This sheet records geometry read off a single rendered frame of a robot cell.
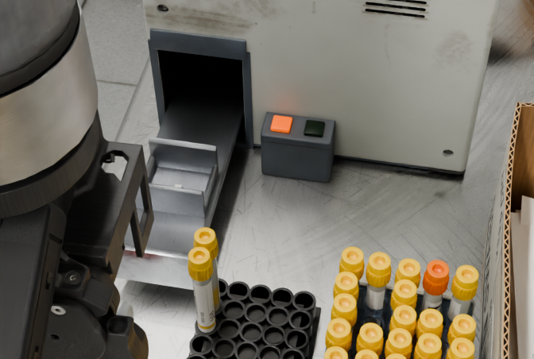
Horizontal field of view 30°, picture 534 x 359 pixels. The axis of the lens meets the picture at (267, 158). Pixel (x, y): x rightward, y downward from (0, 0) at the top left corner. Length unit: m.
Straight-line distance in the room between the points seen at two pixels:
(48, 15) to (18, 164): 0.05
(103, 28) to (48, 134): 2.06
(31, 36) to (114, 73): 1.96
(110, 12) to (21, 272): 2.08
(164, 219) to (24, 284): 0.44
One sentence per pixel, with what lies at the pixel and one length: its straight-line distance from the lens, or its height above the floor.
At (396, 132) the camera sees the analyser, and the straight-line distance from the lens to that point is 0.85.
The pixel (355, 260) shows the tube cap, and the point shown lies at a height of 0.99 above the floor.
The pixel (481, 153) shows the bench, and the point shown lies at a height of 0.87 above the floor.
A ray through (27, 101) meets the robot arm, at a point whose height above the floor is 1.32.
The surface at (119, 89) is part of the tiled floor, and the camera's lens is 2.23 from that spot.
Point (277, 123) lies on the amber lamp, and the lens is 0.84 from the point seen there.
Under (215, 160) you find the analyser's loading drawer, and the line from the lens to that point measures 0.81.
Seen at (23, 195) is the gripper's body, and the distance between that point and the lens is 0.34.
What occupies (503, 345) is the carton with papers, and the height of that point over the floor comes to 1.02.
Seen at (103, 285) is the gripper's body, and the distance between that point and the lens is 0.40.
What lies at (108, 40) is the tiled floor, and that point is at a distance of 2.35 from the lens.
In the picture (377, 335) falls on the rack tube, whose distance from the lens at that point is 0.64.
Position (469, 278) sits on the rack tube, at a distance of 0.68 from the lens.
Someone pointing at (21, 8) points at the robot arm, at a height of 1.35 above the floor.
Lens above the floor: 1.53
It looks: 48 degrees down
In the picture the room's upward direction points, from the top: 1 degrees counter-clockwise
